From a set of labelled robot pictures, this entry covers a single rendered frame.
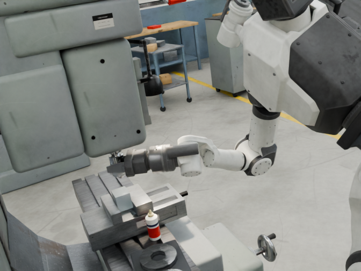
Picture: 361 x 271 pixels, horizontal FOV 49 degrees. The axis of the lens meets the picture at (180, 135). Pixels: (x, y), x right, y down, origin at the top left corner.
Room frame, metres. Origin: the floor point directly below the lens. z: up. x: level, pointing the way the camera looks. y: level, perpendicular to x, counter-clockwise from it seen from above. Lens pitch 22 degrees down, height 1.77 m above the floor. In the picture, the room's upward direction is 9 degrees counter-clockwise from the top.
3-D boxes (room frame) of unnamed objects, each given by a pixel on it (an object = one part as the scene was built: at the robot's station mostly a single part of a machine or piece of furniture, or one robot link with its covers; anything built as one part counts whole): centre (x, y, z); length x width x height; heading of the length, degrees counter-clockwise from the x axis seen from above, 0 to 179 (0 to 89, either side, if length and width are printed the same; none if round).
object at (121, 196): (1.21, 0.23, 1.07); 0.06 x 0.05 x 0.06; 22
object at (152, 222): (1.12, 0.14, 1.01); 0.04 x 0.04 x 0.11
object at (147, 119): (1.19, 0.11, 1.45); 0.04 x 0.04 x 0.21; 21
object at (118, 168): (1.12, 0.21, 1.23); 0.06 x 0.02 x 0.03; 87
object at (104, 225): (1.22, 0.21, 1.01); 0.35 x 0.15 x 0.11; 112
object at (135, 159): (1.15, 0.12, 1.23); 0.13 x 0.12 x 0.10; 176
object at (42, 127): (1.09, 0.39, 1.47); 0.24 x 0.19 x 0.26; 21
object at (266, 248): (1.34, -0.25, 0.66); 0.16 x 0.12 x 0.12; 111
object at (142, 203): (1.23, 0.18, 1.05); 0.15 x 0.06 x 0.04; 22
